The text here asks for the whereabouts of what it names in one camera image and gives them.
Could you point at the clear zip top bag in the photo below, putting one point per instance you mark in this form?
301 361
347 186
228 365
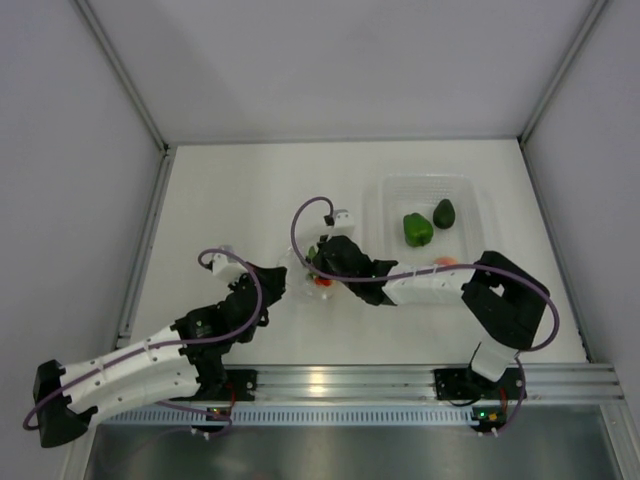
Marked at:
304 284

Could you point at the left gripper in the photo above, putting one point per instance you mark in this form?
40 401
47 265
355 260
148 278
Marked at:
272 279

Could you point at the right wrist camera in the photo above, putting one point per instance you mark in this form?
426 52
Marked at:
339 222

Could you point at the fake green bell pepper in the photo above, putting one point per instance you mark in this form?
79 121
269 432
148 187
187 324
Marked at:
418 230

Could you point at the aluminium mounting rail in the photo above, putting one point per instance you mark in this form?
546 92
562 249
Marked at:
571 383

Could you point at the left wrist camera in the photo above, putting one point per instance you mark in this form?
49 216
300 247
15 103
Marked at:
224 268

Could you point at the fake orange tomato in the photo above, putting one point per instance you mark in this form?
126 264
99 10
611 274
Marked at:
446 261

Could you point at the fake dark green vegetable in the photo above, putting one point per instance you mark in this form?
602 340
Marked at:
444 215

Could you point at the clear plastic basket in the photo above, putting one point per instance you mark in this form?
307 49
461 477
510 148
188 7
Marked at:
397 195

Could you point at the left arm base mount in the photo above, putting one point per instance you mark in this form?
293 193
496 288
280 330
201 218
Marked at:
240 385

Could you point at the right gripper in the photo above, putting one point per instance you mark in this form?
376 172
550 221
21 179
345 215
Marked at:
321 258

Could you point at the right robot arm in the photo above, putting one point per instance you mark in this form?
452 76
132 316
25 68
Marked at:
506 301

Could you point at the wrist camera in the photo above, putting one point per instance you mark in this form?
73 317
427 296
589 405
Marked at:
224 268
339 222

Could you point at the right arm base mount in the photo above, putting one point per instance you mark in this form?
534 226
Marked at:
463 384

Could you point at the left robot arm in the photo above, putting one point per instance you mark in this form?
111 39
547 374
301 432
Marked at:
182 361

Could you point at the slotted cable duct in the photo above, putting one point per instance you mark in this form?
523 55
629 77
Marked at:
350 415

